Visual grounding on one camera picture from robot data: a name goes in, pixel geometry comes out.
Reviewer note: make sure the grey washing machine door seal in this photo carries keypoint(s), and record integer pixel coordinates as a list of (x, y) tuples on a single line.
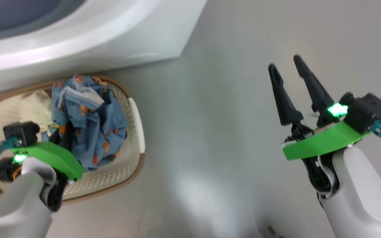
[(18, 16)]

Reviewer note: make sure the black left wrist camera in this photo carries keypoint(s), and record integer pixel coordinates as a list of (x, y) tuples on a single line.
[(20, 132)]

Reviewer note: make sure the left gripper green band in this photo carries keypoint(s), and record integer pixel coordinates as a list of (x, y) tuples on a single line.
[(55, 155)]

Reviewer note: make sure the white washing machine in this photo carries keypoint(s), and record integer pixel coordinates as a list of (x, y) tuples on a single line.
[(111, 43)]

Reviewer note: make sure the teal left camera connector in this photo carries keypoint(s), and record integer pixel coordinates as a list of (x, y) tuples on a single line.
[(7, 144)]

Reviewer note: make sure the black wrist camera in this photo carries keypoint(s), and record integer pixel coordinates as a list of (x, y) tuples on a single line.
[(365, 112), (20, 132)]

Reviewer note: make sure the cream perforated laundry basket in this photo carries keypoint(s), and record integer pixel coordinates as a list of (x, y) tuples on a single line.
[(124, 158)]

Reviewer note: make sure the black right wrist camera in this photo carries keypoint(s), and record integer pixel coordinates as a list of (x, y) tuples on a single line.
[(365, 112)]

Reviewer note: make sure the blue orange patterned garment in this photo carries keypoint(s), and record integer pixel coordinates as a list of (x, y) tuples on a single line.
[(101, 132)]

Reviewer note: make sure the dark robot base part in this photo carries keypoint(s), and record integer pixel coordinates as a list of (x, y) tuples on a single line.
[(270, 230)]

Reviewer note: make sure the cream garment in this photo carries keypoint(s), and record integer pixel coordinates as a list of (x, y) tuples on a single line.
[(28, 105)]

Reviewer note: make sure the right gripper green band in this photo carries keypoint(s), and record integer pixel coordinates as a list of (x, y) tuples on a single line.
[(322, 142)]

